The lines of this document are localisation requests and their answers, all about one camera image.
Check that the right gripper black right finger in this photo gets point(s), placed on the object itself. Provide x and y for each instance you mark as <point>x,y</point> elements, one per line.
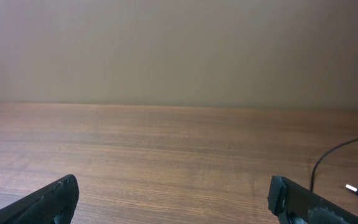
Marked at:
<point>292,204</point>

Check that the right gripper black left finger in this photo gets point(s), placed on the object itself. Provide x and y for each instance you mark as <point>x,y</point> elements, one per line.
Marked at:
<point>54,203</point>

